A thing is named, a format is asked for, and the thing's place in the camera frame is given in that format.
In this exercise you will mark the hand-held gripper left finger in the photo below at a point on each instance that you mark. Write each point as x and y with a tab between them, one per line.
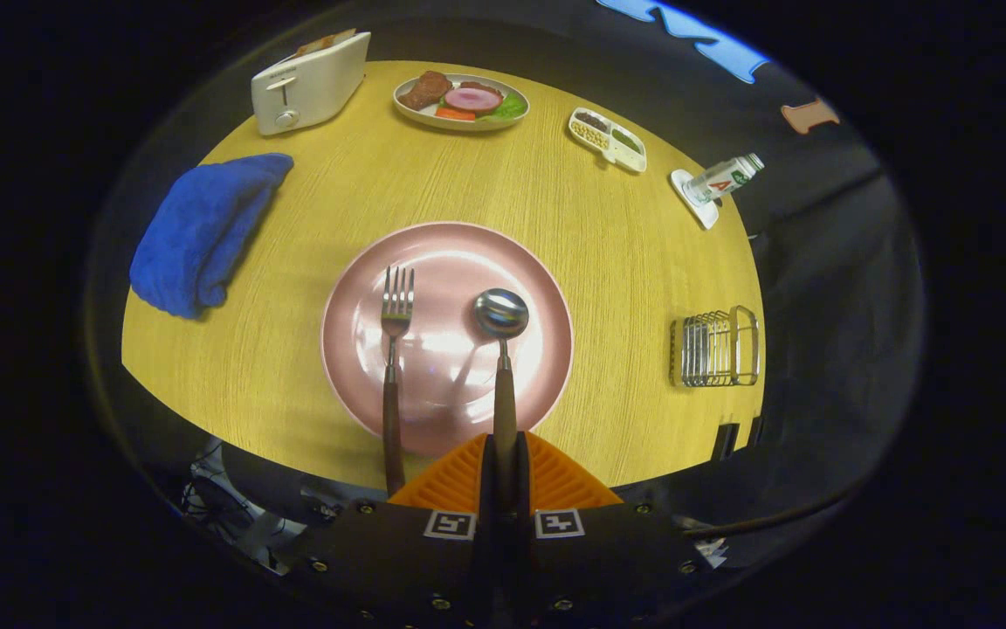
486	498

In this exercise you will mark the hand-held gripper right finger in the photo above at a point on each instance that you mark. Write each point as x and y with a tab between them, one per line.
523	489

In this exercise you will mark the black table clamp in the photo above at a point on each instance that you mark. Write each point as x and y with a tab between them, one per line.
725	441
756	431

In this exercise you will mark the pink round plate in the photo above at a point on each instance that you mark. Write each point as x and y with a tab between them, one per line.
468	253

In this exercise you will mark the white square coaster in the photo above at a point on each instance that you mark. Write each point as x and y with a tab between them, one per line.
704	214

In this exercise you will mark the white divided bean tray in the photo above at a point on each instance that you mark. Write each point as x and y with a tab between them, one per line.
616	155

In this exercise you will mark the clear bottle green label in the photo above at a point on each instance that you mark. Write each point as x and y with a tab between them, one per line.
721	179

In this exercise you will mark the grey oval food plate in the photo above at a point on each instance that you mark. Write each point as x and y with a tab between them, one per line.
461	126

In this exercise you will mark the orange carrot slice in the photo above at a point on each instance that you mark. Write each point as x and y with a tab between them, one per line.
455	114

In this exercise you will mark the green lettuce leaf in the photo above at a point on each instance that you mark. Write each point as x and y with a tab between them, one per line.
512	107

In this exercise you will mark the blue towel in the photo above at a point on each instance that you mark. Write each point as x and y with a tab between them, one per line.
197	236

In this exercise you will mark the pink ham slice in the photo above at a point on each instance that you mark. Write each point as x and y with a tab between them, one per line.
473	99

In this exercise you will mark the large brown meat piece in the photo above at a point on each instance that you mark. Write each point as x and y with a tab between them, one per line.
424	89

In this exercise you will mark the white toaster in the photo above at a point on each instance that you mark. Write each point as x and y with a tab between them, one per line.
320	83

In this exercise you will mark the brown toast slice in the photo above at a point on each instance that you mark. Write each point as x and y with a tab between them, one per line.
328	40

